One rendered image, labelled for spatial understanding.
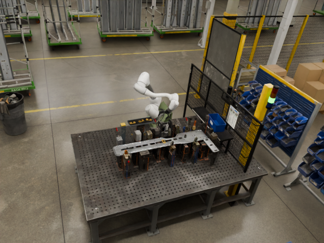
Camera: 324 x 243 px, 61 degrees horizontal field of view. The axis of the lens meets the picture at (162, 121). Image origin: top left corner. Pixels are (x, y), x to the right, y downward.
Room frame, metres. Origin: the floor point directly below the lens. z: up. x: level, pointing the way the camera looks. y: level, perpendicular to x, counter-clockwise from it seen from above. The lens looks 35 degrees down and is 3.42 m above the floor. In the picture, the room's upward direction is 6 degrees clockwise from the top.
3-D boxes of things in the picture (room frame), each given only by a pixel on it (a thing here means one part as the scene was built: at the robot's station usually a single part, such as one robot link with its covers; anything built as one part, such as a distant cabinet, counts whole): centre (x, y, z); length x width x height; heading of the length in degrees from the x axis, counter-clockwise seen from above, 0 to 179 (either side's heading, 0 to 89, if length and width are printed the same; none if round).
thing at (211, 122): (3.46, -0.82, 1.10); 0.30 x 0.17 x 0.13; 18
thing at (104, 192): (3.09, -0.11, 0.68); 2.56 x 1.61 x 0.04; 115
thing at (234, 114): (3.35, -1.01, 1.30); 0.23 x 0.02 x 0.31; 26
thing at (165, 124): (3.21, -0.05, 0.94); 0.18 x 0.13 x 0.49; 116
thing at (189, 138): (2.97, -0.04, 1.00); 1.38 x 0.22 x 0.02; 116
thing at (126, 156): (2.56, 0.39, 0.88); 0.15 x 0.11 x 0.36; 26
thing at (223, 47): (5.61, -1.08, 1.00); 1.34 x 0.14 x 2.00; 25
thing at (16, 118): (4.07, 2.78, 0.36); 0.54 x 0.50 x 0.73; 25
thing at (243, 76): (5.73, -1.47, 0.65); 1.00 x 0.50 x 1.30; 25
